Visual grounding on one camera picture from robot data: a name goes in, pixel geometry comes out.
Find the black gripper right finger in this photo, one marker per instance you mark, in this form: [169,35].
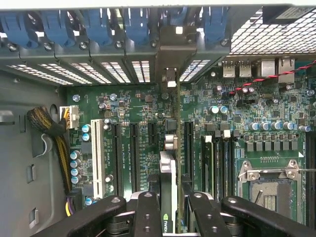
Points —
[207,217]

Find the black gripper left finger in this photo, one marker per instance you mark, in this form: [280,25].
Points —
[148,217]

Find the installed green RAM stick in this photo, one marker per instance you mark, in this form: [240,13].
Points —
[208,168]

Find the black RAM slot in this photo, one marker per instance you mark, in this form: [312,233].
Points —
[218,168]
[229,168]

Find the long black expansion slot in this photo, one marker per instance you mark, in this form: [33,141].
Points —
[189,148]
[116,158]
[134,158]

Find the CPU socket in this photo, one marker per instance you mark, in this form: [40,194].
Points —
[269,195]

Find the white PCI expansion slot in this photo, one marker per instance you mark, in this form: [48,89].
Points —
[97,153]

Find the short black expansion slot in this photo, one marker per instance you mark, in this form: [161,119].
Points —
[152,133]

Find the green motherboard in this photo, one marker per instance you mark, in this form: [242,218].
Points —
[259,111]

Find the open PC case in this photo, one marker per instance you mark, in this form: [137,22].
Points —
[24,148]

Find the silver USB port block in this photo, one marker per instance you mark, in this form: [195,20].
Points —
[237,69]

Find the silver ethernet port block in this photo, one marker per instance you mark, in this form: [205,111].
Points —
[286,71]

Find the blue card retention latch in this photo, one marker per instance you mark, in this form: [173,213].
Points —
[137,27]
[98,27]
[56,27]
[177,14]
[17,29]
[214,24]

